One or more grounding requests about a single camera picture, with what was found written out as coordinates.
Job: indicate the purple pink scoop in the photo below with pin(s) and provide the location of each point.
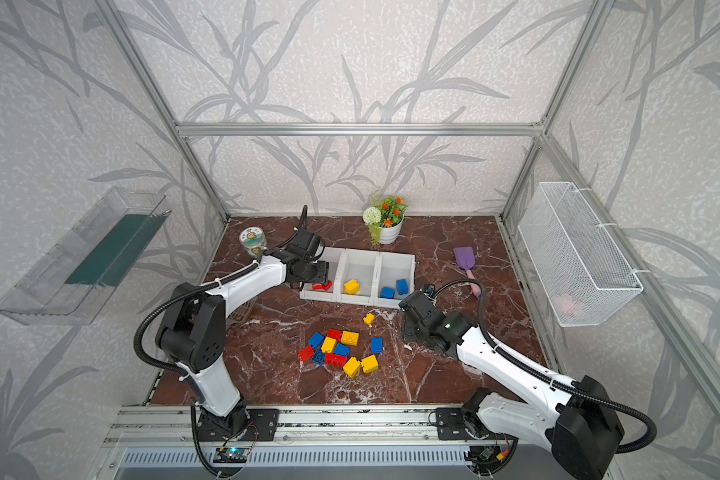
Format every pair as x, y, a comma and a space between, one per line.
465, 259

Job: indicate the aluminium front rail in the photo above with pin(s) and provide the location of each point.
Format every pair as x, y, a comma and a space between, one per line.
298, 425

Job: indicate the white bin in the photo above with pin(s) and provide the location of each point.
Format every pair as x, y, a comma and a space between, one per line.
357, 265
332, 256
388, 269

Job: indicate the white potted flower plant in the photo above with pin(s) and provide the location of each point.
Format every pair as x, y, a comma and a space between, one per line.
384, 217

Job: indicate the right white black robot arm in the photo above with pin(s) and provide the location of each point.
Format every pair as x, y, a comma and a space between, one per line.
575, 420

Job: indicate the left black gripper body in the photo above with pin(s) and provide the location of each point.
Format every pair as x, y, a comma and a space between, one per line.
315, 271

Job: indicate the left white bin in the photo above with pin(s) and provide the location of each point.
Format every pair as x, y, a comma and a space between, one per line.
332, 256

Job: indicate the white wire mesh basket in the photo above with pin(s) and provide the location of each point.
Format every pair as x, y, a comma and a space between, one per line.
573, 253

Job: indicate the middle white bin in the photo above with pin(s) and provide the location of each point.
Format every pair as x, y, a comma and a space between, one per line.
357, 265

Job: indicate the right white bin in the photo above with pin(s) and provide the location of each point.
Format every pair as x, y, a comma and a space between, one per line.
388, 269

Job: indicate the brown slotted scoop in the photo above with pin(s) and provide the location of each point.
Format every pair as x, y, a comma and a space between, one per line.
242, 313

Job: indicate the clear plastic wall shelf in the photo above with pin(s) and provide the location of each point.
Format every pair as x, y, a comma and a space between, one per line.
42, 298

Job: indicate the pink item in basket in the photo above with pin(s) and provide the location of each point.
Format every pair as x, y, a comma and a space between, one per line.
566, 305

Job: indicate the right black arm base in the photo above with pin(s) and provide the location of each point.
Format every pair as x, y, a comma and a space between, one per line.
462, 420

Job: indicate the green mat in shelf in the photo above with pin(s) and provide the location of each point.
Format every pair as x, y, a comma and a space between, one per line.
107, 263

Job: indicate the blue lego brick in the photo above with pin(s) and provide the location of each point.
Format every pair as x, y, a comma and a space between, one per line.
341, 350
387, 293
402, 287
376, 346
316, 341

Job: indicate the blue lego brick low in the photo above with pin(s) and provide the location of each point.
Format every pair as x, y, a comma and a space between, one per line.
318, 358

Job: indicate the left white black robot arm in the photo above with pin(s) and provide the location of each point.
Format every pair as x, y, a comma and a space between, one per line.
187, 333

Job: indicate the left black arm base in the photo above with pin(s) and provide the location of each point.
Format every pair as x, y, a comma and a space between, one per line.
241, 424

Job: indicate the red flat lego brick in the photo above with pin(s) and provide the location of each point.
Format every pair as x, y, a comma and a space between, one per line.
335, 359

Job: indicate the green circuit board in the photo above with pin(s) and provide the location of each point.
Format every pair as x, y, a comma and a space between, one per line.
231, 455

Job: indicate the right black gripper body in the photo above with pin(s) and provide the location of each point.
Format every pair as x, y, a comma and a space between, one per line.
413, 310

